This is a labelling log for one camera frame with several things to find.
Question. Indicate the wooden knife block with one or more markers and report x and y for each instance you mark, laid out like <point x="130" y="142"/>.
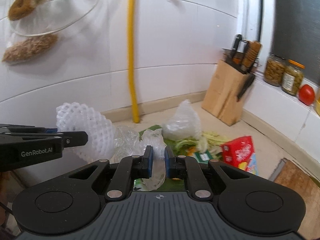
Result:
<point x="222" y="92"/>

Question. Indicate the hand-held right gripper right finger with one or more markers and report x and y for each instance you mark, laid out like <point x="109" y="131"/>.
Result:
<point x="168" y="162"/>

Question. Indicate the large jagged green leaf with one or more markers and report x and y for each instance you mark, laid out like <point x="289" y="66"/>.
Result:
<point x="175" y="145"/>

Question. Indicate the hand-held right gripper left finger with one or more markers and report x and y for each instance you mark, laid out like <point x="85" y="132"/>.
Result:
<point x="150" y="161"/>

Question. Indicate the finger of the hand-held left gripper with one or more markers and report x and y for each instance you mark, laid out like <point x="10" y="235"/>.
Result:
<point x="51" y="130"/>
<point x="75" y="138"/>

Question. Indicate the small green white packet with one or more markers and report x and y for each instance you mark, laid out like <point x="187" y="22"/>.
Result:
<point x="203" y="157"/>

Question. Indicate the wooden cutting board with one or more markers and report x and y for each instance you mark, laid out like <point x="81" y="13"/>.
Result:
<point x="297" y="195"/>

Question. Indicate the red and blue carton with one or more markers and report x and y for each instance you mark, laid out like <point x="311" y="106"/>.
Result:
<point x="237" y="150"/>

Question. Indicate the yellow pipe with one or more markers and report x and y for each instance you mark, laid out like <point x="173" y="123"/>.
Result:
<point x="132" y="55"/>

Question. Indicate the metal bowl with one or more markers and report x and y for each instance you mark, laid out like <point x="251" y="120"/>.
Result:
<point x="227" y="53"/>

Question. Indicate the white foam fruit net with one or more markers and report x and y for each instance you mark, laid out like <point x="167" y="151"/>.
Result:
<point x="82" y="120"/>

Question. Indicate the light green cabbage strips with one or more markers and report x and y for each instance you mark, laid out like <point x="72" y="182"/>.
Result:
<point x="202" y="146"/>

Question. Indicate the thin clear plastic bag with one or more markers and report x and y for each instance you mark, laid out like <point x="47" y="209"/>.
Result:
<point x="62" y="12"/>

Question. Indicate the grey metal strip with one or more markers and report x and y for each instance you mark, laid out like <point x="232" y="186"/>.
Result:
<point x="278" y="168"/>

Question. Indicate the red tomato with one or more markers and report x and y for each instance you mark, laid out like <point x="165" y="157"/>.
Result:
<point x="307" y="94"/>

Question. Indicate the glass jar of pickles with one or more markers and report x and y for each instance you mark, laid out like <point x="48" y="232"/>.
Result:
<point x="292" y="78"/>

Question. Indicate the dark window pane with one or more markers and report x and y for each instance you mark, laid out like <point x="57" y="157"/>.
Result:
<point x="295" y="17"/>

